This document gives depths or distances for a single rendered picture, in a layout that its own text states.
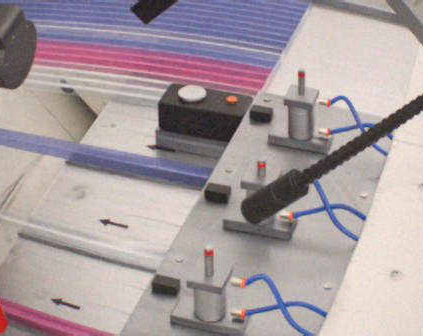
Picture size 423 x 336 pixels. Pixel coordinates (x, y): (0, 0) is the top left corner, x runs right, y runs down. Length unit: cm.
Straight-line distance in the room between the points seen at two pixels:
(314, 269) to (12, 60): 27
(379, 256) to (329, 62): 40
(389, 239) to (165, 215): 23
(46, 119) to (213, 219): 165
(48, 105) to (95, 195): 154
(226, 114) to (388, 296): 30
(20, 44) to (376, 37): 50
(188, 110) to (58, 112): 153
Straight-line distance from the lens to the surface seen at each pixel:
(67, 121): 253
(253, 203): 71
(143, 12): 93
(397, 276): 78
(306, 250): 83
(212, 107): 100
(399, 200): 85
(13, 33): 83
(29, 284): 90
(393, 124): 65
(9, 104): 244
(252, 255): 83
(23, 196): 149
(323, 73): 114
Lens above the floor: 169
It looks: 37 degrees down
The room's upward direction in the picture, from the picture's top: 57 degrees clockwise
